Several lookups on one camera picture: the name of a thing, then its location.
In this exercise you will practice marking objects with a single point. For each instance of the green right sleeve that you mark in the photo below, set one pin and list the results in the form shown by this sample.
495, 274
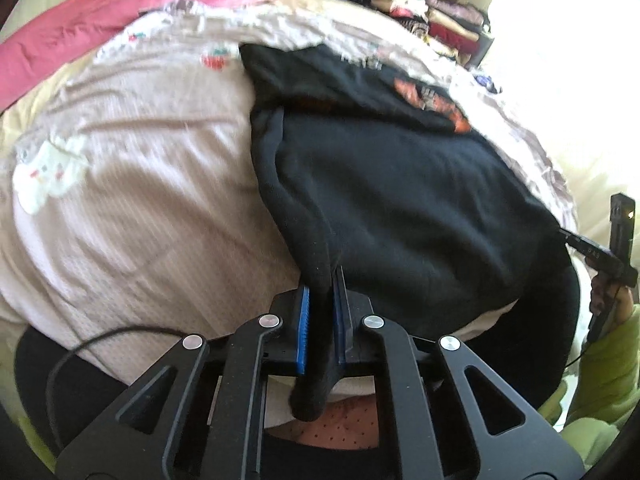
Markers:
607, 392

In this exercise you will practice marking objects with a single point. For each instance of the pink blanket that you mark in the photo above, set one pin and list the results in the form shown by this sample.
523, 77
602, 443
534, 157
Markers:
66, 32

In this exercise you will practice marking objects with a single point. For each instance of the right hand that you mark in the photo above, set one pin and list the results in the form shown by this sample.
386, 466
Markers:
604, 289

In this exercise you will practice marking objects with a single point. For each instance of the stack of folded clothes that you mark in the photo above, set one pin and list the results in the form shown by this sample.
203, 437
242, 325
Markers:
453, 29

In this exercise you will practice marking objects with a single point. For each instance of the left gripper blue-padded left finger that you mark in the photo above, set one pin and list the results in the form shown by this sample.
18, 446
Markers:
198, 412

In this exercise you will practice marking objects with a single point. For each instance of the lilac strawberry print sheet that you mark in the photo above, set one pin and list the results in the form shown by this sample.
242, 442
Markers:
132, 199

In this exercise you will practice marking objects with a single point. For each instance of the cream bed sheet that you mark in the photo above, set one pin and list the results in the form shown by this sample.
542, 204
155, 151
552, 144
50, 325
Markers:
17, 118

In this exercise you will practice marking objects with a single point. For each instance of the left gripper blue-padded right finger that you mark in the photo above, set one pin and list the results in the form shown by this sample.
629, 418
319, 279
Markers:
442, 412

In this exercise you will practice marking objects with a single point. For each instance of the black garment with orange patches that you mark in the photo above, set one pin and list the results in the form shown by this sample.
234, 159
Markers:
369, 171

